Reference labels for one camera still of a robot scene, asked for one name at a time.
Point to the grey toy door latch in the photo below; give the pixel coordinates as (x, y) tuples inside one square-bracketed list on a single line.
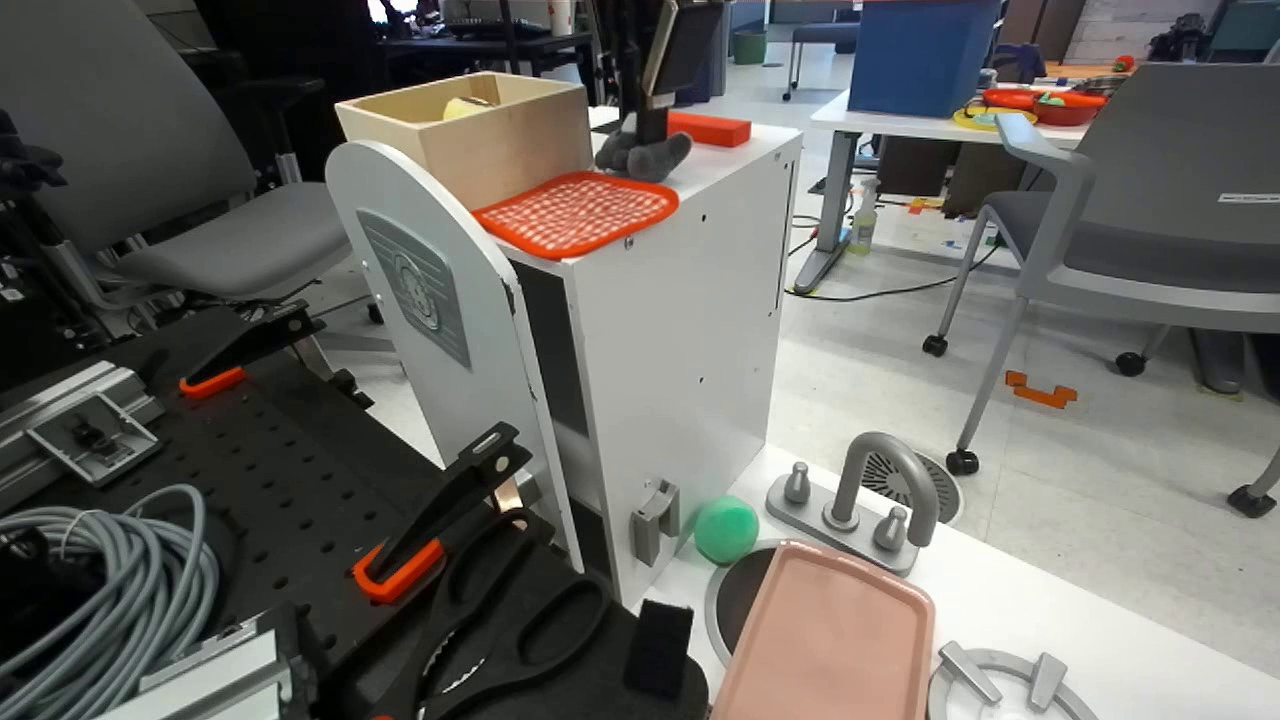
[(652, 520)]

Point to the small black block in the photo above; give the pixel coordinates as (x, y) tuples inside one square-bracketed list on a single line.
[(657, 648)]

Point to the white office table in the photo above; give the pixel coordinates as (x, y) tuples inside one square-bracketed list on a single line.
[(853, 127)]

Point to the aluminium rail with plate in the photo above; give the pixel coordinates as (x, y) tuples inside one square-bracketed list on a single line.
[(81, 435)]

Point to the orange checkered pot holder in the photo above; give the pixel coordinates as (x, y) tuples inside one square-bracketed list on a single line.
[(577, 215)]

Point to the black clamp orange grip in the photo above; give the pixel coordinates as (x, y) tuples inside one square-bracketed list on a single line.
[(241, 353), (443, 520)]

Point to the beige wooden box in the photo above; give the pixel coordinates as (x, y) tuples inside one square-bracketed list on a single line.
[(507, 141)]

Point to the blue storage bin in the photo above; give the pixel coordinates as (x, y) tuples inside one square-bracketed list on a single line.
[(920, 54)]

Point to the clear spray bottle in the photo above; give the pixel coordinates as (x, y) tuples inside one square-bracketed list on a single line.
[(867, 215)]

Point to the blue recycling bin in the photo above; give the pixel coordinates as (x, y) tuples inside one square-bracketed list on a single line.
[(706, 54)]

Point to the pink plastic tray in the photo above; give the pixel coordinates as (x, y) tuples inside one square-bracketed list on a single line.
[(826, 640)]

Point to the white toy kitchen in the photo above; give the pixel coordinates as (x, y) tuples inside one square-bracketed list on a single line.
[(664, 346)]

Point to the grey toy faucet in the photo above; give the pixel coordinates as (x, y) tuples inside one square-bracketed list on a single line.
[(872, 487)]

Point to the orange bracket piece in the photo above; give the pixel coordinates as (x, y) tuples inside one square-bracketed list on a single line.
[(1041, 390)]

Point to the grey fabric office chair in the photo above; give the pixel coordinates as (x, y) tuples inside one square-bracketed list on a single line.
[(122, 133)]

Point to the orange items pile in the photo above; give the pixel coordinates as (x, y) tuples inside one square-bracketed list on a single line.
[(1044, 101)]

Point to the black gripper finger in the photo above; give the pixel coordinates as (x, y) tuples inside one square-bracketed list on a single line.
[(662, 54), (632, 63)]

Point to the green ball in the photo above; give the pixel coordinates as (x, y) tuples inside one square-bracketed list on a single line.
[(724, 530)]

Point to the silver metal bracket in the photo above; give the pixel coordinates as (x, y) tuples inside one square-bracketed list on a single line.
[(203, 672)]

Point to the orange rectangular block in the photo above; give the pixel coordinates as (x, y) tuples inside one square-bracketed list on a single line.
[(712, 129)]

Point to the grey plastic office chair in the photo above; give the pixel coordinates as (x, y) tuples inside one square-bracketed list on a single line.
[(1163, 202)]

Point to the grey toy stove burner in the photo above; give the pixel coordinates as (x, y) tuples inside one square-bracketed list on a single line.
[(993, 683)]

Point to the black perforated board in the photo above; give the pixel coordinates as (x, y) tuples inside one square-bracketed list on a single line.
[(295, 467)]

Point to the round black sink drain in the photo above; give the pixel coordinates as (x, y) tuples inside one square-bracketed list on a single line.
[(733, 603)]

